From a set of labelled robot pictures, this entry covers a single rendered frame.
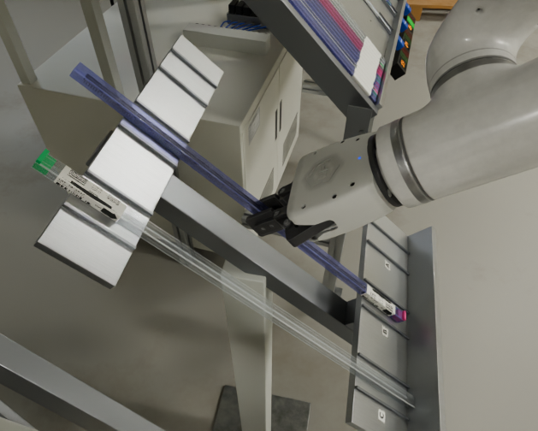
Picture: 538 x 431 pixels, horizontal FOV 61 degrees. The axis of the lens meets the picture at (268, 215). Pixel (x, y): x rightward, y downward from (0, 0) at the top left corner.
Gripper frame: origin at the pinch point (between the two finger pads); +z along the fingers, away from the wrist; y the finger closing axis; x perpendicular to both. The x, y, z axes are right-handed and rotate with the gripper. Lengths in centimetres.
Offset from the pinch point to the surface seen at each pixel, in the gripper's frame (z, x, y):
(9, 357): 9.0, -14.2, 23.7
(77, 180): 3.1, -19.0, 11.0
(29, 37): 201, -42, -191
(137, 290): 98, 39, -38
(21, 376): 8.9, -12.6, 24.5
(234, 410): 64, 65, -6
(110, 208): 2.5, -15.6, 11.4
